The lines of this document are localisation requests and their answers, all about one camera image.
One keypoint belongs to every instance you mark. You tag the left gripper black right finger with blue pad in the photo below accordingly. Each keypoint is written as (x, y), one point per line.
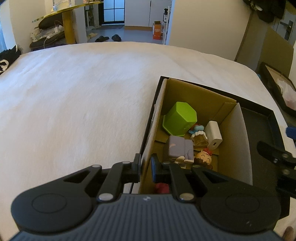
(226, 203)

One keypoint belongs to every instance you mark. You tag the black ghost mask cloth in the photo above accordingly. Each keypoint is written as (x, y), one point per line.
(8, 57)

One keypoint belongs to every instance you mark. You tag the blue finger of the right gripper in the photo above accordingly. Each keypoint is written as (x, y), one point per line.
(291, 132)

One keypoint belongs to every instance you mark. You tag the red small toy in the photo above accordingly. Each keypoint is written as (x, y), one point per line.
(162, 188)

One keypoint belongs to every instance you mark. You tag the orange cardboard box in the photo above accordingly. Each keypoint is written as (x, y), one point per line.
(157, 30)

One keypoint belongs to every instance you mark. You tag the brown haired doll figurine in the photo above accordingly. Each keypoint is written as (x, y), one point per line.
(204, 158)

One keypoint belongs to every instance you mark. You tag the black slipper left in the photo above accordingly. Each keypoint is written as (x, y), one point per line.
(101, 39)

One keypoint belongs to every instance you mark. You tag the beige slipper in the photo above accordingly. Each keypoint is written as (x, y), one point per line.
(91, 35)

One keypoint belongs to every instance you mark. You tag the green hexagonal cup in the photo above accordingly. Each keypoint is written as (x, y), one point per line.
(180, 118)

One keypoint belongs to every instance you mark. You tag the red blue small figurine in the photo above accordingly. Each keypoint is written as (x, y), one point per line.
(198, 136)

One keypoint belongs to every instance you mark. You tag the white power adapter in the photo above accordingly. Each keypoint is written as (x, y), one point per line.
(213, 135)

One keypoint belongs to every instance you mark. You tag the brown cardboard box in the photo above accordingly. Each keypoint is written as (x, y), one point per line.
(232, 158)

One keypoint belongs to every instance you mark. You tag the clear glass jar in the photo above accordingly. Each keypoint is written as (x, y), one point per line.
(61, 4)

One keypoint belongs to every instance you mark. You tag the black framed box right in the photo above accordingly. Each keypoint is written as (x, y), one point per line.
(281, 89)

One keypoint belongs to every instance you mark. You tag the purple sofa toy figure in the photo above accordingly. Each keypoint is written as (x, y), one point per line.
(179, 150)

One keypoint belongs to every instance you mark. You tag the black slipper right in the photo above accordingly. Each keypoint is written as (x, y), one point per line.
(116, 38)

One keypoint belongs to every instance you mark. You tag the yellow round side table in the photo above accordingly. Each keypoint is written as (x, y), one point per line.
(74, 28)

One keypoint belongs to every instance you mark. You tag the black slipper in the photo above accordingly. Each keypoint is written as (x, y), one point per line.
(101, 39)
(116, 38)

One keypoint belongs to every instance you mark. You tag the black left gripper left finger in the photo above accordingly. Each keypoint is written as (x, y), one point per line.
(67, 202)

